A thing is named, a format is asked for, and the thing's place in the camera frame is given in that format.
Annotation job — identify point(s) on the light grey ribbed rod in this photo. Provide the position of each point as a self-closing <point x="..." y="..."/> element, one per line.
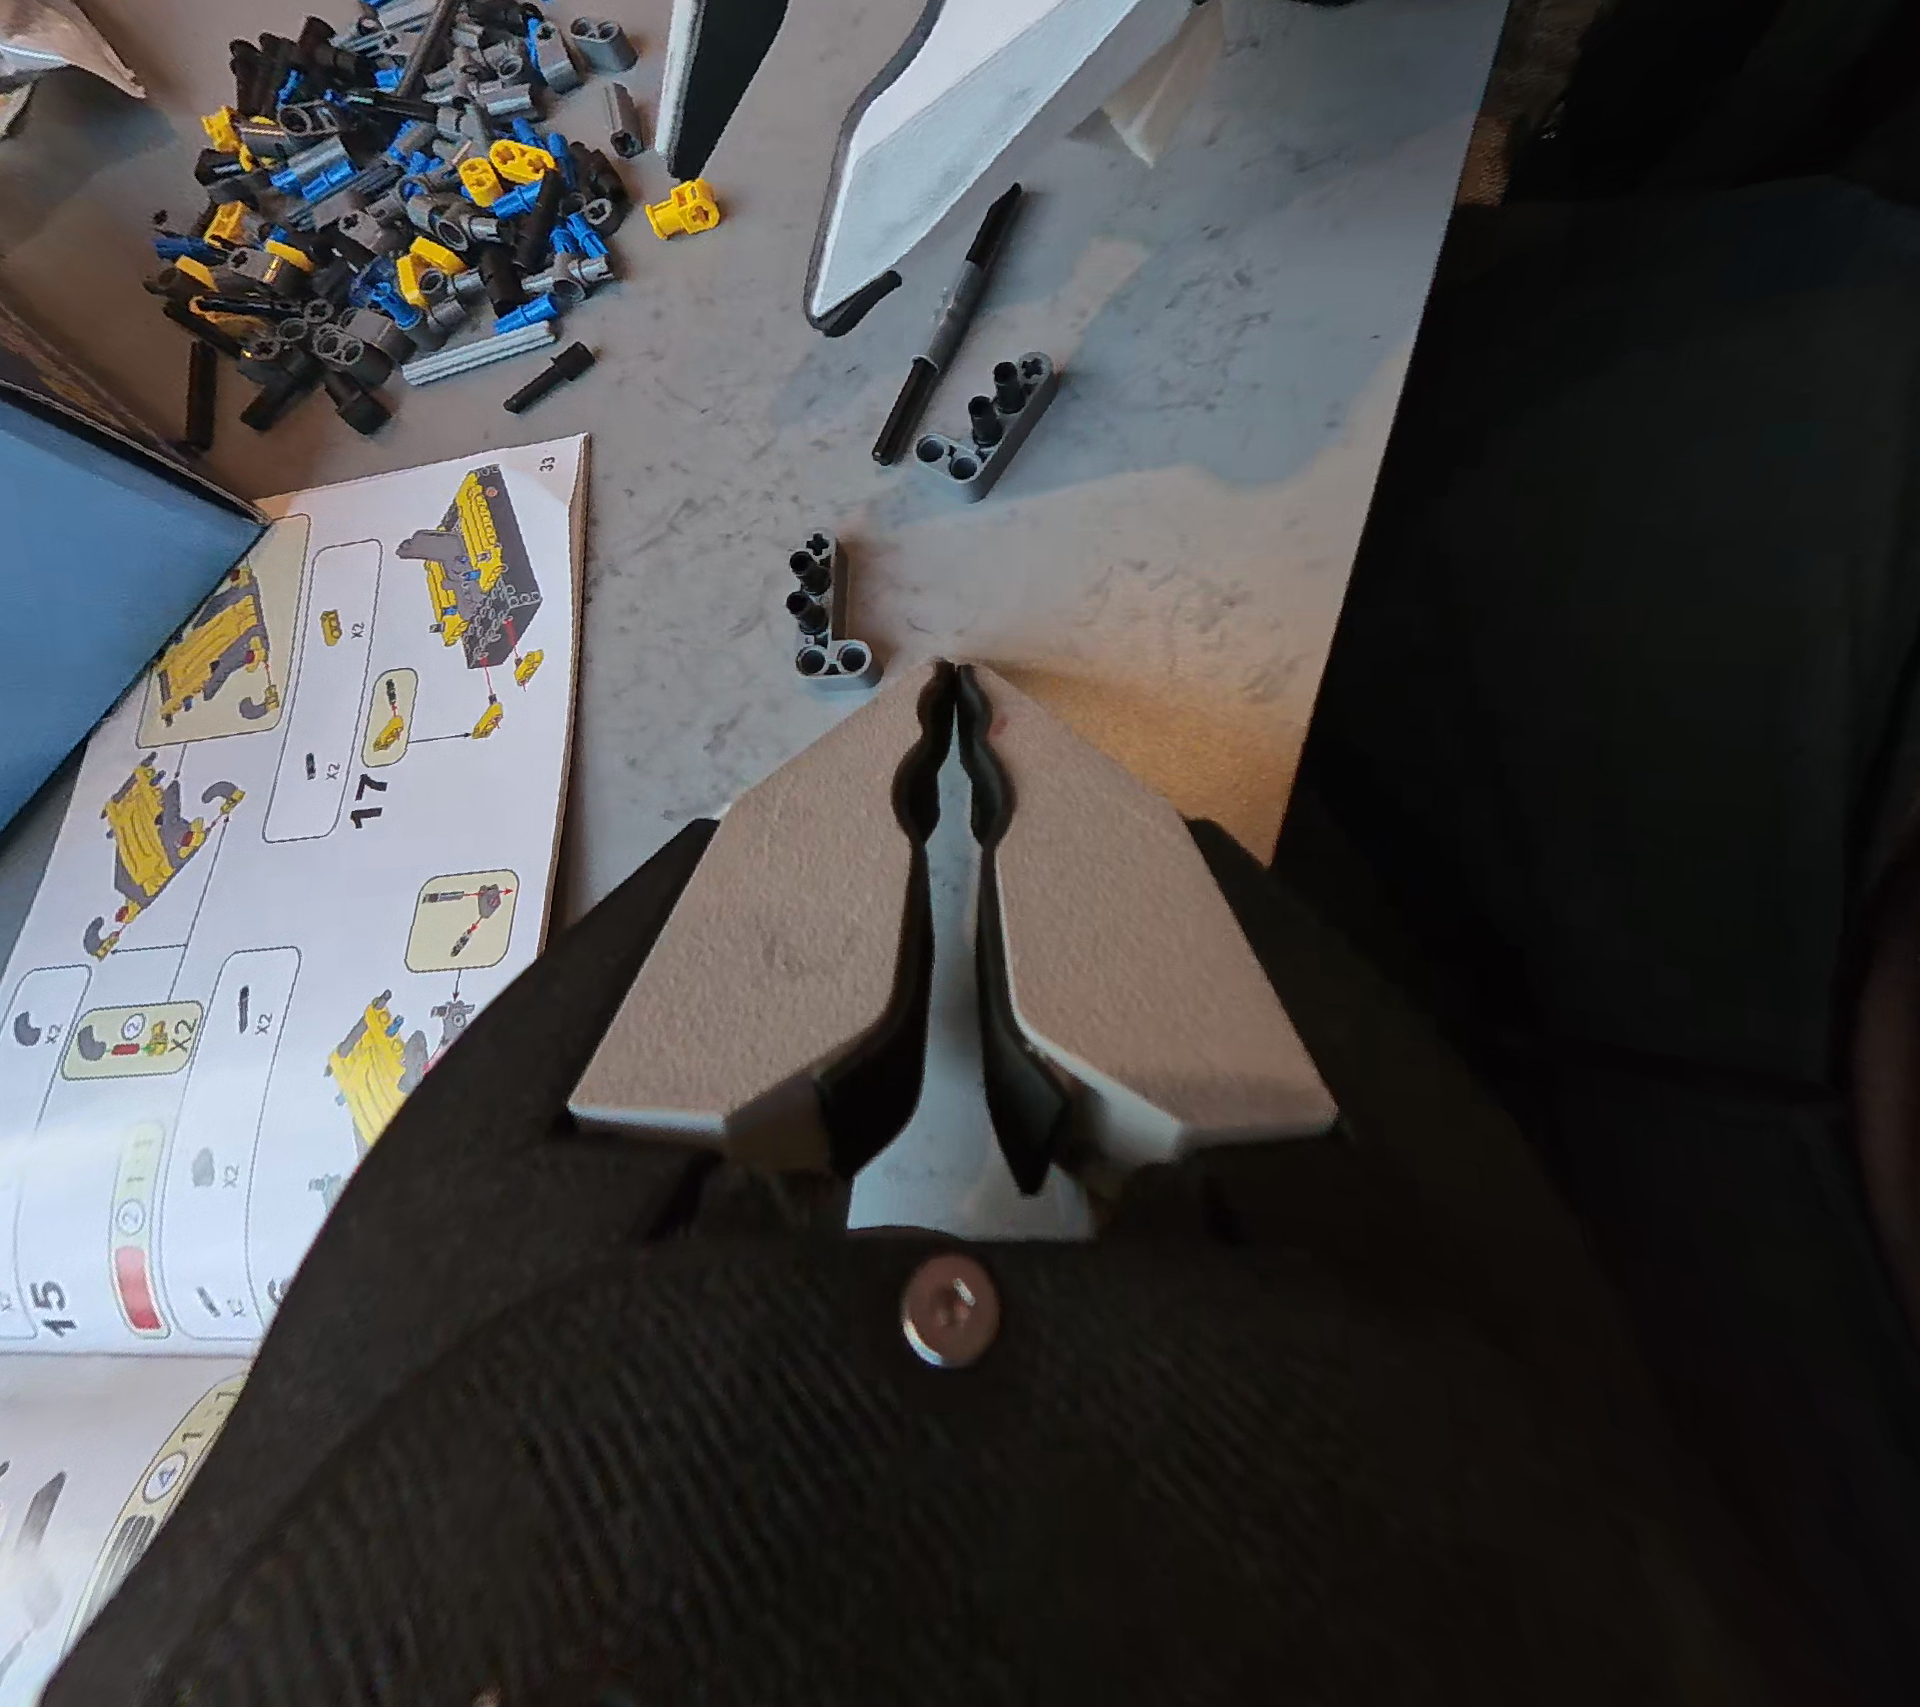
<point x="479" y="353"/>

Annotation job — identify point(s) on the dark grey axle connector sleeve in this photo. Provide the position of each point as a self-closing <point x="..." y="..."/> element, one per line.
<point x="984" y="263"/>

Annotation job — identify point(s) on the pile of small building pieces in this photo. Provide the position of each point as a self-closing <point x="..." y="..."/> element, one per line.
<point x="376" y="179"/>

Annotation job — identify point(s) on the blue cardboard box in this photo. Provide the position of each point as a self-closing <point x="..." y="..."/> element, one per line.
<point x="86" y="599"/>

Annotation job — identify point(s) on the person's black pants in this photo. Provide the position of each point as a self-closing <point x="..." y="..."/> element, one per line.
<point x="1574" y="690"/>

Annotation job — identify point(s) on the dark grey tube piece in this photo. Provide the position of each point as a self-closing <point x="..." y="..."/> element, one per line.
<point x="625" y="119"/>

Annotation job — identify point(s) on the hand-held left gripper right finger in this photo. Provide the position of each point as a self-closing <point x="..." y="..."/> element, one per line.
<point x="1155" y="959"/>

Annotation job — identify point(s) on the grey L-shaped beam with pins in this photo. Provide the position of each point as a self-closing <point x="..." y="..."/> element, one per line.
<point x="833" y="664"/>
<point x="973" y="469"/>

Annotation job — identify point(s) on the open instruction booklet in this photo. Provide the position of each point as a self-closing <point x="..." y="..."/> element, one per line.
<point x="540" y="622"/>

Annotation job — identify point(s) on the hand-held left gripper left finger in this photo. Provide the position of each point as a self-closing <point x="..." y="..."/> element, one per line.
<point x="779" y="942"/>

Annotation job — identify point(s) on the silver crumpled bag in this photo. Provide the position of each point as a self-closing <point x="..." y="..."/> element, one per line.
<point x="64" y="38"/>

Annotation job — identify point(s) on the grey stone-look desk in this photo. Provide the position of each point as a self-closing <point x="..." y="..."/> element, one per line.
<point x="1200" y="314"/>

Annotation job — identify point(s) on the yellow connector piece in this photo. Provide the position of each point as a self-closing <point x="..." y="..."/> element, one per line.
<point x="683" y="210"/>

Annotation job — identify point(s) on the dark grey two-hole connector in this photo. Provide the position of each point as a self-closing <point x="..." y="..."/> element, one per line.
<point x="601" y="47"/>

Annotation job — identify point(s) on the black axle pin with stop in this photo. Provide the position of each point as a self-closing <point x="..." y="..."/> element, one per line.
<point x="551" y="375"/>

